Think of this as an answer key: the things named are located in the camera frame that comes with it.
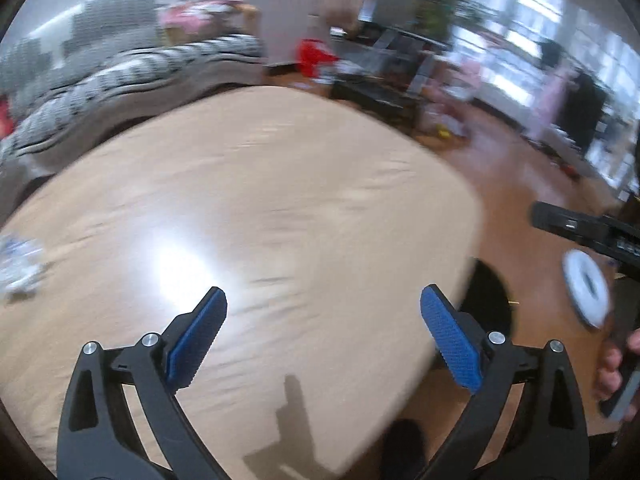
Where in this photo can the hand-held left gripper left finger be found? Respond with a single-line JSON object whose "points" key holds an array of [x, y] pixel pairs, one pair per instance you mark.
{"points": [[197, 330]]}

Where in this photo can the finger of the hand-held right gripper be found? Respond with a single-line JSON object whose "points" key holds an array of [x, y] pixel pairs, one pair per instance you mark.
{"points": [[565, 222]]}

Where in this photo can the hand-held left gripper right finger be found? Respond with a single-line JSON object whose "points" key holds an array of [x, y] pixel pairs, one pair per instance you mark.
{"points": [[452, 345]]}

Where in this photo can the black bin with yellow rim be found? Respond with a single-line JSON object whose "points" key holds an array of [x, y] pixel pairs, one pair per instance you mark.
{"points": [[492, 310]]}

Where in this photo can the white blue wrapper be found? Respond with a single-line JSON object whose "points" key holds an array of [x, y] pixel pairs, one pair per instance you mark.
{"points": [[20, 267]]}

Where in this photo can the person's right hand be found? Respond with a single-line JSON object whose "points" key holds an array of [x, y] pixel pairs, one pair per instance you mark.
{"points": [[610, 375]]}

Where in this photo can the black hanging jacket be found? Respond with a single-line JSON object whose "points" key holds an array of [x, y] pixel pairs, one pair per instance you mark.
{"points": [[587, 110]]}

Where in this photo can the person's black socked foot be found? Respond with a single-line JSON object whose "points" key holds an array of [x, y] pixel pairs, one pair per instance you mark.
{"points": [[405, 450]]}

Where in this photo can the yellow toy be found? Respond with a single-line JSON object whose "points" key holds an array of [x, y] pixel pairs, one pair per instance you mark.
{"points": [[443, 133]]}

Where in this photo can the black wooden chair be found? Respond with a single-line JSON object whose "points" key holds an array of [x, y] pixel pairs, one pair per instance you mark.
{"points": [[380, 90]]}

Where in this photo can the black white patterned sofa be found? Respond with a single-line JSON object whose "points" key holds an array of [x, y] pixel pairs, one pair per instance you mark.
{"points": [[125, 75]]}

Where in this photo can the red plastic bag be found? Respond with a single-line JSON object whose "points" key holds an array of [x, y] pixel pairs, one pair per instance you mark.
{"points": [[312, 55]]}

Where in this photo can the pink cloth pile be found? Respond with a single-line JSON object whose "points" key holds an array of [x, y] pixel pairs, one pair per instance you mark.
{"points": [[195, 15]]}

